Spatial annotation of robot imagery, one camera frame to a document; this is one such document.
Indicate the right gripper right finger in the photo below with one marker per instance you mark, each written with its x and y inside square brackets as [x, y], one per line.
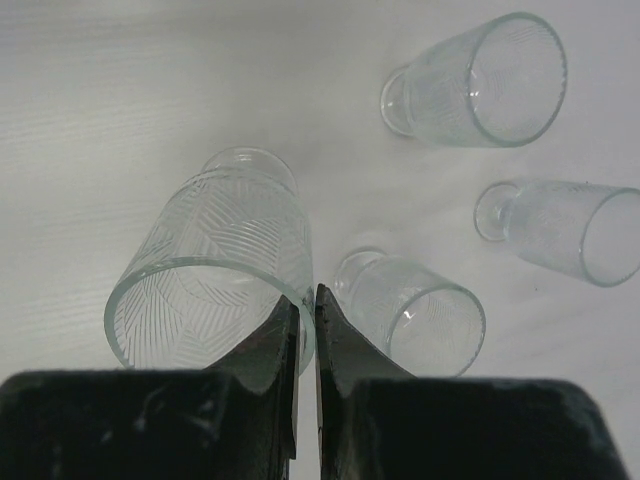
[377, 421]

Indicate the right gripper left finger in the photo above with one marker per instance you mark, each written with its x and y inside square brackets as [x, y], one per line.
[235, 419]

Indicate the wine glass back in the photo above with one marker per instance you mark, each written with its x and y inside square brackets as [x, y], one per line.
[229, 244]

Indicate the clear patterned wine glass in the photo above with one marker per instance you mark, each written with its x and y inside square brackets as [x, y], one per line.
[586, 231]

